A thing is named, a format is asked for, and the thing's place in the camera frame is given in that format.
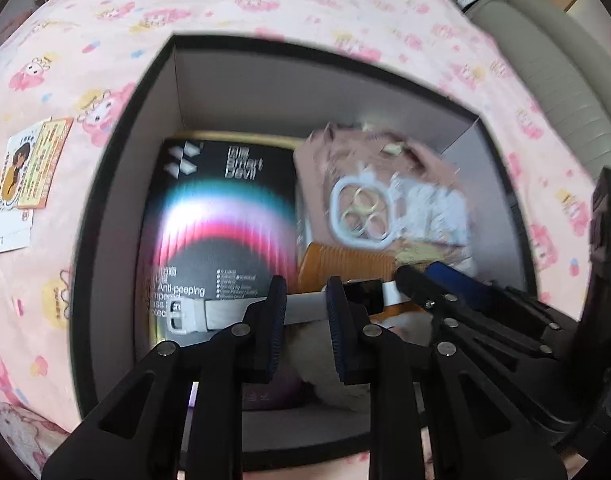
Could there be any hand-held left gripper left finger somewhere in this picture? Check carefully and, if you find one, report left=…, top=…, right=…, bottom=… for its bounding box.
left=41, top=275, right=288, bottom=480

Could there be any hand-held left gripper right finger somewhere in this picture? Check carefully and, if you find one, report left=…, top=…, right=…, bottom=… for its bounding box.
left=327, top=276, right=569, bottom=480

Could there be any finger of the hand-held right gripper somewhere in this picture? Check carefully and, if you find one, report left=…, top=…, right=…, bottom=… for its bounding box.
left=425, top=261, right=582, bottom=338
left=395, top=264, right=559, bottom=363

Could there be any brown comb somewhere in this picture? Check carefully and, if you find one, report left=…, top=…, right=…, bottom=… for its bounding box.
left=298, top=241, right=399, bottom=293

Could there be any white smartwatch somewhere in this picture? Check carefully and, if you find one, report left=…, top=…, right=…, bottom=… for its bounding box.
left=166, top=280, right=411, bottom=336

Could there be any black screen protector box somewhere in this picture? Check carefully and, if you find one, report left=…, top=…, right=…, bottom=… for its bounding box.
left=135, top=132, right=306, bottom=341

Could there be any black cardboard box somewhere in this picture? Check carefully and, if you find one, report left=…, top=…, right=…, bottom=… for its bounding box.
left=69, top=34, right=543, bottom=473

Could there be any white paper card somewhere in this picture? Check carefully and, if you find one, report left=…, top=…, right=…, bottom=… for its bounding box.
left=0, top=205, right=33, bottom=256

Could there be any yellow illustrated card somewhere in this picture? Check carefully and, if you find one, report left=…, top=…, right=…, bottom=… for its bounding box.
left=0, top=116, right=74, bottom=209

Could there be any pink printed blanket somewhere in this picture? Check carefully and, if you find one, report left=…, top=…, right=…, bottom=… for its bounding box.
left=0, top=0, right=601, bottom=480

